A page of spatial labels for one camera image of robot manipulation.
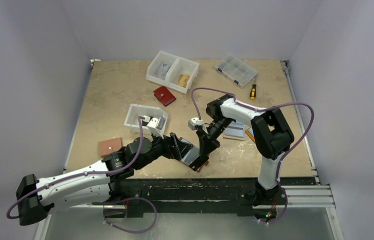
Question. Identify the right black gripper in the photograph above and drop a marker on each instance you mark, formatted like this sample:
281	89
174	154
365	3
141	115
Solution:
206	136

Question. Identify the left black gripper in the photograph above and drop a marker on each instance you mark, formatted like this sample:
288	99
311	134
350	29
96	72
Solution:
170	152

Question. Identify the grey magnetic stripe card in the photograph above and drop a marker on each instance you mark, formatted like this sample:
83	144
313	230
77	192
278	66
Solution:
191	156

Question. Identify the tan leather card holder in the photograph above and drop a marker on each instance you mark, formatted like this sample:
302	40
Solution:
196	169

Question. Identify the small white plastic bin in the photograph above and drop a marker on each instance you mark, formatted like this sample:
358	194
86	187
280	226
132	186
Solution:
136	110

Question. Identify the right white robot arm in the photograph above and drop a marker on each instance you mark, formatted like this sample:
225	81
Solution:
272	134

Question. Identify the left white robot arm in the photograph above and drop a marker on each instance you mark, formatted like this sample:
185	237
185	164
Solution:
98	182

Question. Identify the blue card white tray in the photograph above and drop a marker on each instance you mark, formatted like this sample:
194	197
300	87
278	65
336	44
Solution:
235	131

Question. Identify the red leather card holder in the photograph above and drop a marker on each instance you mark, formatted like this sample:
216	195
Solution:
164	96

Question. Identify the gold card in bin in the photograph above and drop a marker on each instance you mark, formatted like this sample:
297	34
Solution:
183	80

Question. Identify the pink leather card holder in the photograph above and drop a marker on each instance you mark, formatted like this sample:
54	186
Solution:
106	147

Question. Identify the patterned card in bin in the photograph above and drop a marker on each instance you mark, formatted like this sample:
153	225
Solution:
162	71

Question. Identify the yellow black screwdriver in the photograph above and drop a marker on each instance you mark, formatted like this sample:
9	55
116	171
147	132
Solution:
253	92

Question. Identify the white two-compartment bin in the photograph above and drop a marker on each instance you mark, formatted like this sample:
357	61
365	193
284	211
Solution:
179	66

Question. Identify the clear plastic organizer box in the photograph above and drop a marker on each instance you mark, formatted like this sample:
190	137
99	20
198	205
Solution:
236	70

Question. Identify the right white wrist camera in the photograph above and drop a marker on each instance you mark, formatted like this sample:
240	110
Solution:
196	124

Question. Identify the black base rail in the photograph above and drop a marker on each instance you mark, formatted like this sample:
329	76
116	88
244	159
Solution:
241	196

